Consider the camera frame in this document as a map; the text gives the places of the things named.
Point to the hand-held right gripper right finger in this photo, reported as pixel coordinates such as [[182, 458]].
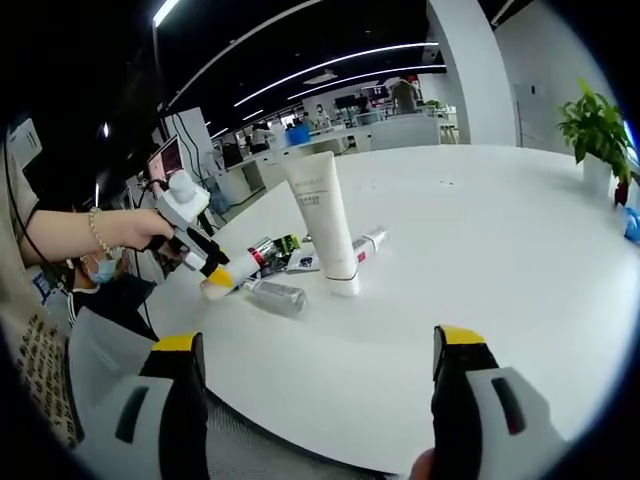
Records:
[[460, 400]]

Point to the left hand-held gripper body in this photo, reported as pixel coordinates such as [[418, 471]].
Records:
[[182, 205]]

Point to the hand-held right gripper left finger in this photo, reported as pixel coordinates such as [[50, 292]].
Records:
[[175, 400]]

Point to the white skincare bottle red collar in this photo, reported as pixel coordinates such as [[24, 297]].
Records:
[[240, 267]]

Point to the small white skincare bottle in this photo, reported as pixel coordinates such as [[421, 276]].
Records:
[[277, 297], [370, 242]]

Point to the green and black skincare sachet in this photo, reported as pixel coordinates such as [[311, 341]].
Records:
[[289, 242]]

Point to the silver skincare sachet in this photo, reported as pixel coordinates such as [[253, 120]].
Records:
[[305, 261]]

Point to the white skincare tube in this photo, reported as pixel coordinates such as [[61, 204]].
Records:
[[325, 225]]

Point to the person's left hand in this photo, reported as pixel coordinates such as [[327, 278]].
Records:
[[142, 230]]

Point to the person's right hand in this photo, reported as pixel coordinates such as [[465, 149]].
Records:
[[426, 465]]

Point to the clear water jug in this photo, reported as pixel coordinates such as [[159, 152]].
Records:
[[220, 204]]

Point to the pink screen monitor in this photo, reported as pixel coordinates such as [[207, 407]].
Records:
[[166, 159]]

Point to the blue bin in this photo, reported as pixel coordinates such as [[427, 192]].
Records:
[[297, 136]]

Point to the beige printed shirt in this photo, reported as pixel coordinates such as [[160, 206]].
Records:
[[30, 325]]

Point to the long ceiling light strip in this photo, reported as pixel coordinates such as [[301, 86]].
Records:
[[165, 11]]

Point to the blue object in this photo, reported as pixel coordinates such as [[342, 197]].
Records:
[[631, 222]]

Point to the small red object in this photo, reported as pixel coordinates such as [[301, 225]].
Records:
[[620, 192]]

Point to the potted green plant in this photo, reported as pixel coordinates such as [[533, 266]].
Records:
[[595, 130]]

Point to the white wall device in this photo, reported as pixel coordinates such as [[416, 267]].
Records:
[[25, 140]]

